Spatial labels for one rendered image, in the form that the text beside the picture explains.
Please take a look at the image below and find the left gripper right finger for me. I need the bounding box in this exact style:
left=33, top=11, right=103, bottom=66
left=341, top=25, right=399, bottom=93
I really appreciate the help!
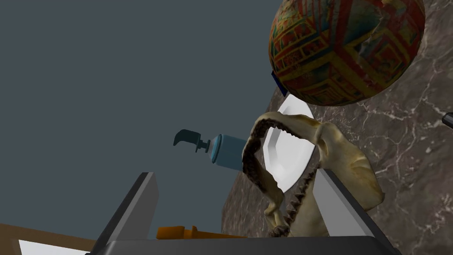
left=313, top=168, right=376, bottom=237

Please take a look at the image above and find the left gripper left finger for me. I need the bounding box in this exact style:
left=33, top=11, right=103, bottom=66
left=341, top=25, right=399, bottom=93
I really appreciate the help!
left=92, top=172, right=160, bottom=251

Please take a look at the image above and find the orange flat object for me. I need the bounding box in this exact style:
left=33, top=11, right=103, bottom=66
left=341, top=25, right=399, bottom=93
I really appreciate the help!
left=156, top=225, right=245, bottom=240

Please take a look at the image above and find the beige toothed jawbone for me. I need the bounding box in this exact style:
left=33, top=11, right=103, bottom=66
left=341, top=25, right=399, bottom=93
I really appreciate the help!
left=242, top=112, right=385, bottom=238

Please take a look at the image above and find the white plate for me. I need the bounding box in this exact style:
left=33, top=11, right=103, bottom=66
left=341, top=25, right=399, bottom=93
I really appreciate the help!
left=263, top=93, right=316, bottom=193

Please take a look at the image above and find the brown framed white picture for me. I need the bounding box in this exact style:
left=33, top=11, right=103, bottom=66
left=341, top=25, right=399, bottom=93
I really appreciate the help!
left=0, top=223, right=97, bottom=255

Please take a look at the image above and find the blue pump soap bottle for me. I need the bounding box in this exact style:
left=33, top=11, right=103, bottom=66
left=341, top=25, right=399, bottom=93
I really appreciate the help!
left=173, top=129, right=248, bottom=173

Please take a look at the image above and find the dark blue flat object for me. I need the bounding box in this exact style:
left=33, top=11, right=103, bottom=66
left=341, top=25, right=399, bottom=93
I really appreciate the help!
left=271, top=70, right=289, bottom=97

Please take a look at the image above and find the red patterned round bowl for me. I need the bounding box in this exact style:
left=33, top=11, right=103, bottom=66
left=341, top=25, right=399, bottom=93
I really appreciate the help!
left=268, top=0, right=426, bottom=107

